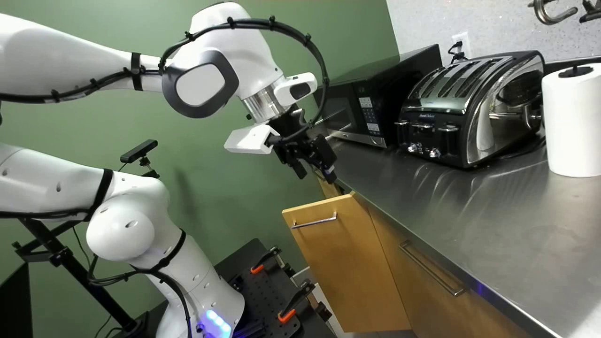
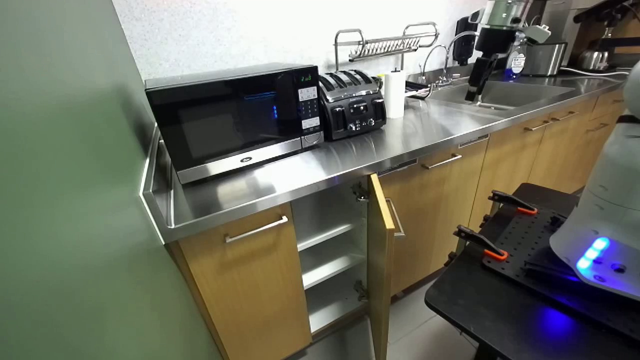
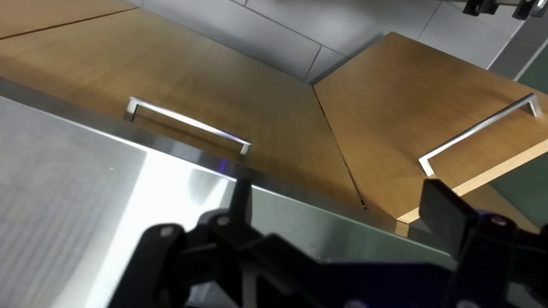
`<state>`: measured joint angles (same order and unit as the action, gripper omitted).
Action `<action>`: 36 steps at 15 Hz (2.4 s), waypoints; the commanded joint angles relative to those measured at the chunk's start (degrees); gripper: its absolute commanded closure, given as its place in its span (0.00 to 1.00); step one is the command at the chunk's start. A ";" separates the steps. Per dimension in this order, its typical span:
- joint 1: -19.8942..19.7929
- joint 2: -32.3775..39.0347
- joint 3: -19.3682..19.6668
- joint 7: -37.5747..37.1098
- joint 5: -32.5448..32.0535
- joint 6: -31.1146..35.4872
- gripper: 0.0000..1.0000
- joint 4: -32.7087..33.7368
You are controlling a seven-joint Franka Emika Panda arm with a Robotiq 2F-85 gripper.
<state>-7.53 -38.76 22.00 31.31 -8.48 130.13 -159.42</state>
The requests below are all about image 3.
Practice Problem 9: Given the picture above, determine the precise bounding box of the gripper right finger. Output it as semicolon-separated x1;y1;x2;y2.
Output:
419;179;548;308

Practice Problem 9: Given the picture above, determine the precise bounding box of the black stand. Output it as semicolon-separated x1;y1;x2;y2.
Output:
462;0;548;20

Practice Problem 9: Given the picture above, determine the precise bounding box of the wooden cabinet door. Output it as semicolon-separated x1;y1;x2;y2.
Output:
313;32;548;225
0;9;367;210

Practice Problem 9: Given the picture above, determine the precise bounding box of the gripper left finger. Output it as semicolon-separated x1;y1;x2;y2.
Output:
107;179;327;308

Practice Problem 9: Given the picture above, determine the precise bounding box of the silver door handle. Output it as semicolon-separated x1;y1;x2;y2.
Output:
418;93;544;177
124;97;253;157

